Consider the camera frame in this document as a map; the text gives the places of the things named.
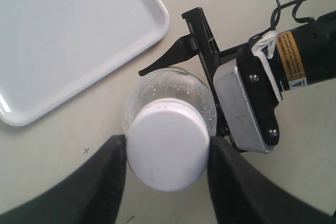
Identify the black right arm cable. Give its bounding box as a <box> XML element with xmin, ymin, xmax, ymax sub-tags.
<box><xmin>249</xmin><ymin>0</ymin><xmax>336</xmax><ymax>44</ymax></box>

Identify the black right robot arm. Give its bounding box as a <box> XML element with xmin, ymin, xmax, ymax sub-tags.
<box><xmin>139</xmin><ymin>7</ymin><xmax>335</xmax><ymax>153</ymax></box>

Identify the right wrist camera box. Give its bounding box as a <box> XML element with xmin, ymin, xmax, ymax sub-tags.
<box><xmin>213</xmin><ymin>44</ymin><xmax>280</xmax><ymax>153</ymax></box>

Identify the white bottle cap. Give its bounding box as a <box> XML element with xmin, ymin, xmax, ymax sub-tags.
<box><xmin>126</xmin><ymin>98</ymin><xmax>209</xmax><ymax>192</ymax></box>

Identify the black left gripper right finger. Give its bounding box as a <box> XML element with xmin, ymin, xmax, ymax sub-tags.
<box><xmin>207</xmin><ymin>137</ymin><xmax>328</xmax><ymax>223</ymax></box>

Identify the clear plastic water bottle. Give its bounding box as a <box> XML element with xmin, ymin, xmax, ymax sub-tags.
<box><xmin>122</xmin><ymin>67</ymin><xmax>217</xmax><ymax>136</ymax></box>

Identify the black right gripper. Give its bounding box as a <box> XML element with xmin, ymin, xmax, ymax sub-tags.
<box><xmin>139</xmin><ymin>7</ymin><xmax>252</xmax><ymax>152</ymax></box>

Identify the white rectangular tray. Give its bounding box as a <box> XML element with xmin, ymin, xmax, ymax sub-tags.
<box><xmin>1</xmin><ymin>0</ymin><xmax>170</xmax><ymax>127</ymax></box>

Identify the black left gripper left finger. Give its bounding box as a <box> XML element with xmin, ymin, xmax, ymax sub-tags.
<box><xmin>1</xmin><ymin>135</ymin><xmax>127</xmax><ymax>223</ymax></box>

